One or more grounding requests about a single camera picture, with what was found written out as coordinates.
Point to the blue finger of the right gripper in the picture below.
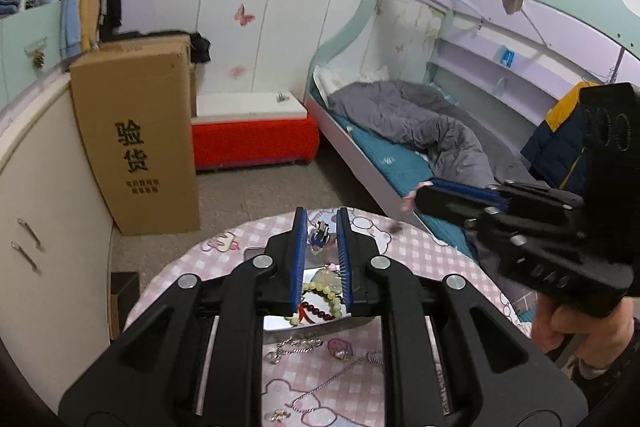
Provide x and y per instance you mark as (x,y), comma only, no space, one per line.
(447,207)
(484,195)

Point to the mint green drawer unit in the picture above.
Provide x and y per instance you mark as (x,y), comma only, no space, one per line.
(30,48)

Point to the pink checkered cartoon tablecloth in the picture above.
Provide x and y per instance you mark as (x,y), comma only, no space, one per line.
(325,373)

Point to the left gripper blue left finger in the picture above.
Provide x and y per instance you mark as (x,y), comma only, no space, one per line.
(194,357)

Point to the navy and yellow jacket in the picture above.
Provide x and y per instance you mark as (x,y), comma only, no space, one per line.
(555,151)

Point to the beige cabinet with handles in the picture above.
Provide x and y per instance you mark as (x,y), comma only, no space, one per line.
(55,247)

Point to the grey metal rectangular box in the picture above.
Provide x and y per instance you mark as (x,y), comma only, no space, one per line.
(319,312)

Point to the pale green jade pendant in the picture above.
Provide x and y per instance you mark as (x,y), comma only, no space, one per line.
(328,279)

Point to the red storage bench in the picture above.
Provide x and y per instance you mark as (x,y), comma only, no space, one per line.
(232,130)

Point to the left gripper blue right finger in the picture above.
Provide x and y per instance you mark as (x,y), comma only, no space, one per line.
(451,358)

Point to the tall brown cardboard box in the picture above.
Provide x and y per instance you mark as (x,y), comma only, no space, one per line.
(132,102)

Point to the grey duvet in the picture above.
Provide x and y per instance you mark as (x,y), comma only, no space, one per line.
(418,118)

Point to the small metal clip on bench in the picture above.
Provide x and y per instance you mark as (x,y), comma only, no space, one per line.
(282,97)

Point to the teal bed sheet mattress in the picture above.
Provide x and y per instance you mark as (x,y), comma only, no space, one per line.
(404,169)

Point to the pink butterfly wall sticker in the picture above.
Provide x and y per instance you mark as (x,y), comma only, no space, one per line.
(242,17)

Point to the black garment behind box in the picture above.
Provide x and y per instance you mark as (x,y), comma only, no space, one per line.
(200,49)

